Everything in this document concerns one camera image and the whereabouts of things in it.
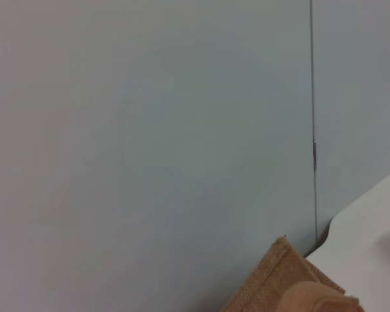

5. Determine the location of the brown jute handbag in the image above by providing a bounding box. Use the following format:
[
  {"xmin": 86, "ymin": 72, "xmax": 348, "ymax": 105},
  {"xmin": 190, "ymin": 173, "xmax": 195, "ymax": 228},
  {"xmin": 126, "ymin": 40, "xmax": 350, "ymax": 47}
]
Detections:
[{"xmin": 220, "ymin": 236, "xmax": 367, "ymax": 312}]

